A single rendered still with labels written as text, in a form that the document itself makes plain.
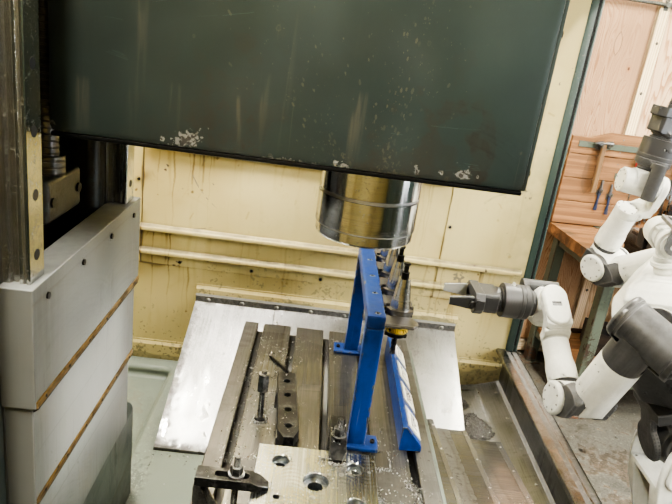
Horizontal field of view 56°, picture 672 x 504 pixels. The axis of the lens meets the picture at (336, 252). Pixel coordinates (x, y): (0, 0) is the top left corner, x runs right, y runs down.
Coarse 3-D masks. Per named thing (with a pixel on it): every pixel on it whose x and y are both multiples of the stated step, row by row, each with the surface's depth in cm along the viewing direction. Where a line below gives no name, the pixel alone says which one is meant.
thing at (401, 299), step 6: (402, 282) 136; (408, 282) 136; (396, 288) 137; (402, 288) 136; (408, 288) 136; (396, 294) 137; (402, 294) 136; (408, 294) 137; (396, 300) 137; (402, 300) 137; (408, 300) 137; (396, 306) 137; (402, 306) 137; (408, 306) 138
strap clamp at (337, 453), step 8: (336, 416) 134; (336, 424) 132; (344, 424) 132; (328, 432) 136; (336, 432) 127; (344, 432) 129; (328, 440) 134; (336, 440) 128; (344, 440) 127; (328, 448) 134; (336, 448) 125; (344, 448) 125; (336, 456) 123; (344, 456) 124
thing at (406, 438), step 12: (396, 360) 172; (396, 372) 165; (396, 384) 160; (396, 396) 156; (396, 408) 154; (408, 408) 154; (396, 420) 152; (396, 432) 150; (408, 432) 143; (408, 444) 144; (420, 444) 145
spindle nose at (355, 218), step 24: (336, 192) 94; (360, 192) 93; (384, 192) 92; (408, 192) 94; (336, 216) 95; (360, 216) 94; (384, 216) 94; (408, 216) 96; (336, 240) 96; (360, 240) 95; (384, 240) 96; (408, 240) 99
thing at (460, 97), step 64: (64, 0) 80; (128, 0) 80; (192, 0) 80; (256, 0) 80; (320, 0) 80; (384, 0) 80; (448, 0) 80; (512, 0) 80; (64, 64) 82; (128, 64) 82; (192, 64) 82; (256, 64) 82; (320, 64) 82; (384, 64) 82; (448, 64) 82; (512, 64) 82; (64, 128) 85; (128, 128) 85; (192, 128) 85; (256, 128) 85; (320, 128) 85; (384, 128) 85; (448, 128) 85; (512, 128) 85; (512, 192) 88
